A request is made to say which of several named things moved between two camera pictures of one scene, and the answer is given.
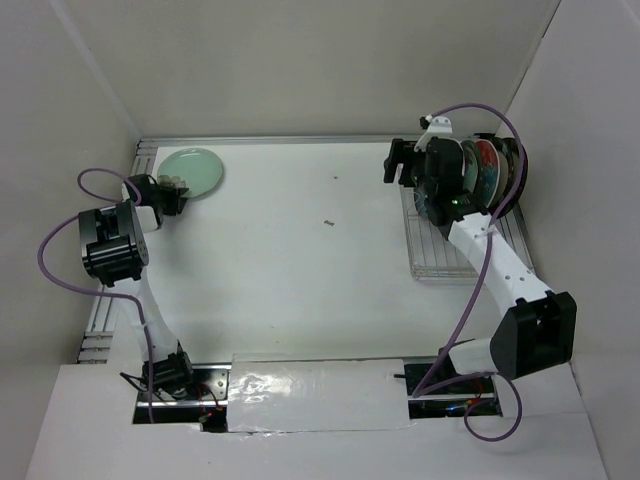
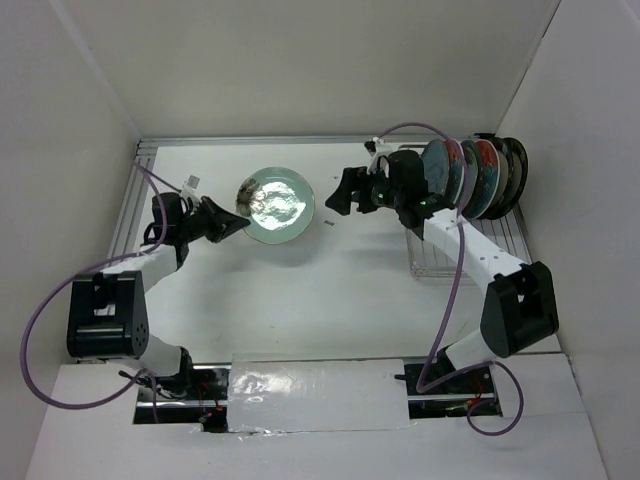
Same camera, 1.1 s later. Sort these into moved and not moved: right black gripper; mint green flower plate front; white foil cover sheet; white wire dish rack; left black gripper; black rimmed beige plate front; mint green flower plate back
Moved: mint green flower plate back; left black gripper; right black gripper
Not moved: white wire dish rack; white foil cover sheet; black rimmed beige plate front; mint green flower plate front
